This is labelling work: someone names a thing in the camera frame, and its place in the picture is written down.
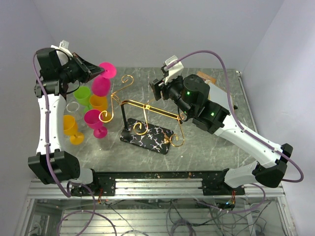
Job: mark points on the orange wine glass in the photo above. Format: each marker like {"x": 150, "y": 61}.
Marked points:
{"x": 99, "y": 103}
{"x": 70, "y": 128}

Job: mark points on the green wine glass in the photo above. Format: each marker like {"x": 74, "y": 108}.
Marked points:
{"x": 82, "y": 95}

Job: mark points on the white board with gold frame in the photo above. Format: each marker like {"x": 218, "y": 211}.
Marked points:
{"x": 218, "y": 96}

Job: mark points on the aluminium frame rail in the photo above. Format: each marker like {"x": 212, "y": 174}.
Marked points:
{"x": 136, "y": 189}

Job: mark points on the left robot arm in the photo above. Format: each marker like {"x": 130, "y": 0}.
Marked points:
{"x": 51, "y": 163}

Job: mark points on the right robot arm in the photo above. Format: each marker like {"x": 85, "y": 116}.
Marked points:
{"x": 190, "y": 94}

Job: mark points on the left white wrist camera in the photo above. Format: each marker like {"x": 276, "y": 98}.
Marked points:
{"x": 63, "y": 46}

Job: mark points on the brown hello card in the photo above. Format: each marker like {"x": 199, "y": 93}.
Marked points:
{"x": 206, "y": 77}

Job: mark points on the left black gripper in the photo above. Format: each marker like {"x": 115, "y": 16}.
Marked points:
{"x": 88, "y": 71}

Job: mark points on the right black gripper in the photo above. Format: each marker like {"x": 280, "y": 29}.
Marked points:
{"x": 155, "y": 84}

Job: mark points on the gold wire wine glass rack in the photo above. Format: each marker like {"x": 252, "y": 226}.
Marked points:
{"x": 144, "y": 134}

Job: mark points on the clear wine glass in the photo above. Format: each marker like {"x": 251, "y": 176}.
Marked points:
{"x": 73, "y": 109}

